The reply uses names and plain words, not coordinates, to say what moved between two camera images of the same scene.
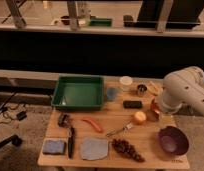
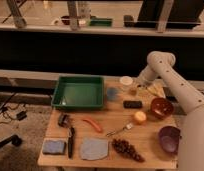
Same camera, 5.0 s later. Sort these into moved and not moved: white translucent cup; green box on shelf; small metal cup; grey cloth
Moved: small metal cup
Not moved: green box on shelf; white translucent cup; grey cloth
